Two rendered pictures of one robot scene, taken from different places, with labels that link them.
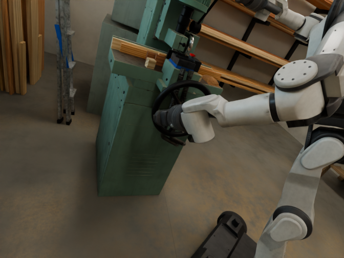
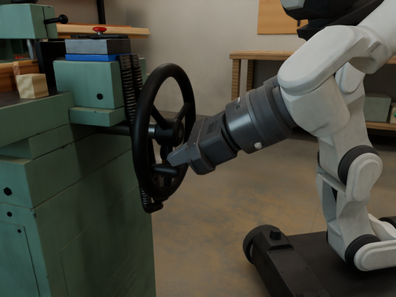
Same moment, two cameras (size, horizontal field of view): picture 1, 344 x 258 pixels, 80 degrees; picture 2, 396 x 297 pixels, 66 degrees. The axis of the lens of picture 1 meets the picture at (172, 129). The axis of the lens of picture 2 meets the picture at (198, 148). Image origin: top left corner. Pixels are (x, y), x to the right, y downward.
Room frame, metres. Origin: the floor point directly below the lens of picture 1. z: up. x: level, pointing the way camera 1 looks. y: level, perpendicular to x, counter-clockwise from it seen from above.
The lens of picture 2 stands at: (0.32, 0.35, 1.00)
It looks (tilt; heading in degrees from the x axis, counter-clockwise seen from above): 20 degrees down; 320
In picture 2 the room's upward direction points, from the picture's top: straight up
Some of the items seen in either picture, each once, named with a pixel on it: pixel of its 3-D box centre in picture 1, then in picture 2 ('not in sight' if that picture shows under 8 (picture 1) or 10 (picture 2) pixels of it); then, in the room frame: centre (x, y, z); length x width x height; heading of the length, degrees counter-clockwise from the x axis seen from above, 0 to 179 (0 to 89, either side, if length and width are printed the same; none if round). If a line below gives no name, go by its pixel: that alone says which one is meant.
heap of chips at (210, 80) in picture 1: (210, 79); not in sight; (1.19, -0.09, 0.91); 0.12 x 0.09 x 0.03; 31
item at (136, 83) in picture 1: (166, 83); (63, 117); (1.09, 0.13, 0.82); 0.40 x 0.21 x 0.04; 121
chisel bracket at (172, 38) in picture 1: (175, 41); (22, 26); (1.16, 0.17, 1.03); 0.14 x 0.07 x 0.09; 31
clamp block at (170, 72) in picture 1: (179, 76); (104, 80); (0.97, 0.07, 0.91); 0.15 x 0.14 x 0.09; 121
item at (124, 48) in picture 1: (176, 63); not in sight; (1.16, 0.12, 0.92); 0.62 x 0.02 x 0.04; 121
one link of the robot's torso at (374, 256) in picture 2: not in sight; (364, 240); (0.65, -0.76, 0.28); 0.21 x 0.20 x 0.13; 61
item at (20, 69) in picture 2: (169, 63); (48, 73); (1.08, 0.15, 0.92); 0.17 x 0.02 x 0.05; 121
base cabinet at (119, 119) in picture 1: (136, 131); (38, 258); (1.24, 0.23, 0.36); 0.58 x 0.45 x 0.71; 31
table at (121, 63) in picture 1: (170, 77); (74, 98); (1.04, 0.11, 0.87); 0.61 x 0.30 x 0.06; 121
